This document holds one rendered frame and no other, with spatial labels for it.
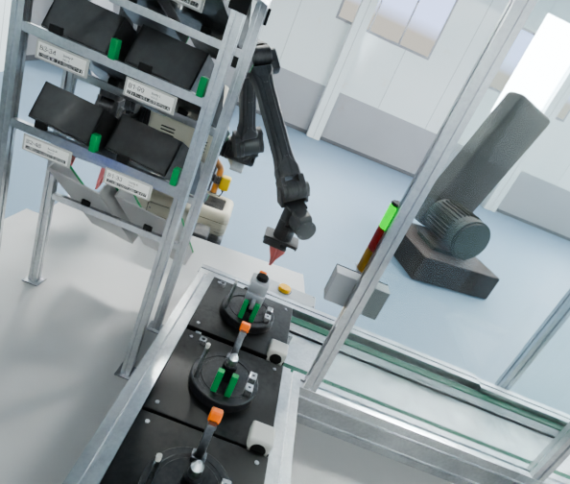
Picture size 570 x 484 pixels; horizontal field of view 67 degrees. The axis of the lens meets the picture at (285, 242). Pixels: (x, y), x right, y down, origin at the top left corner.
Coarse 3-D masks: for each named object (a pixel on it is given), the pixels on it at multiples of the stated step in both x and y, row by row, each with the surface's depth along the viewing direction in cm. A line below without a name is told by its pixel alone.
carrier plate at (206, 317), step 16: (208, 288) 114; (224, 288) 117; (240, 288) 120; (208, 304) 108; (272, 304) 119; (192, 320) 100; (208, 320) 102; (224, 320) 105; (288, 320) 116; (208, 336) 99; (224, 336) 99; (256, 336) 104; (272, 336) 106; (288, 336) 109; (256, 352) 99
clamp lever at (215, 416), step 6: (216, 408) 68; (210, 414) 67; (216, 414) 67; (222, 414) 67; (210, 420) 67; (216, 420) 67; (210, 426) 65; (216, 426) 65; (204, 432) 67; (210, 432) 67; (204, 438) 67; (210, 438) 67; (204, 444) 67; (198, 450) 67; (204, 450) 67
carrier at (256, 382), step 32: (192, 352) 91; (224, 352) 92; (160, 384) 80; (192, 384) 82; (224, 384) 84; (256, 384) 87; (192, 416) 77; (224, 416) 80; (256, 416) 83; (256, 448) 76
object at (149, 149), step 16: (128, 128) 80; (144, 128) 80; (112, 144) 80; (128, 144) 80; (144, 144) 80; (160, 144) 79; (176, 144) 79; (144, 160) 79; (160, 160) 79; (176, 160) 80; (160, 176) 80; (192, 192) 95
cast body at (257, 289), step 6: (258, 276) 104; (264, 276) 105; (252, 282) 103; (258, 282) 103; (264, 282) 104; (270, 282) 106; (252, 288) 104; (258, 288) 104; (264, 288) 103; (246, 294) 106; (252, 294) 104; (258, 294) 104; (264, 294) 104; (252, 300) 103; (258, 300) 104; (252, 306) 103
